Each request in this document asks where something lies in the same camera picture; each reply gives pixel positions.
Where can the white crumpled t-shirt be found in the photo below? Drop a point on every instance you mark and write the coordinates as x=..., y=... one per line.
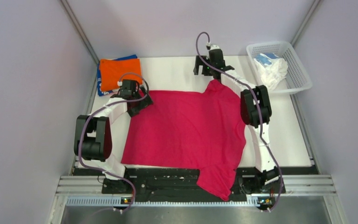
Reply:
x=272, y=75

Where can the white cable duct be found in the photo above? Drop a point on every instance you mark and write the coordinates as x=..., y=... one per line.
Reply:
x=124, y=202

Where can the aluminium rail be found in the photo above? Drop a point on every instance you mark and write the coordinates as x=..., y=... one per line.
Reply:
x=295, y=185

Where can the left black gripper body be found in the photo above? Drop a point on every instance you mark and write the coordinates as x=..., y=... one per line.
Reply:
x=140, y=104

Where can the white plastic basket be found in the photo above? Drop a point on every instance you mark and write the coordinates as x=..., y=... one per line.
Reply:
x=297, y=78

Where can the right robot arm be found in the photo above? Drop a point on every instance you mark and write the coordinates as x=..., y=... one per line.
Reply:
x=255, y=111

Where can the light blue cloth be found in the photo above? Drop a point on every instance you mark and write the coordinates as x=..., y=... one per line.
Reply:
x=266, y=59

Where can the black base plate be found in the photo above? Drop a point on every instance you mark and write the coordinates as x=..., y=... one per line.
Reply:
x=171, y=184

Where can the blue folded t-shirt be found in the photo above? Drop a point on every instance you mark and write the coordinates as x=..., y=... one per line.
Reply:
x=100, y=85

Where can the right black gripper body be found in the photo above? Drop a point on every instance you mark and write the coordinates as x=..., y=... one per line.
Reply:
x=208, y=68

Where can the pink t-shirt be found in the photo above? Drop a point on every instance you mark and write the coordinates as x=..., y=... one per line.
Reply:
x=192, y=130

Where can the orange folded t-shirt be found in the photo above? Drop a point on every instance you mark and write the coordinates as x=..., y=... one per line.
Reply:
x=117, y=72

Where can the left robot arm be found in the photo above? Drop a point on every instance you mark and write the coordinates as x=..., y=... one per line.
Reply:
x=93, y=142

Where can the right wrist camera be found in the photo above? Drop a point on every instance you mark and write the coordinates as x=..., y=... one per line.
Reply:
x=212, y=47

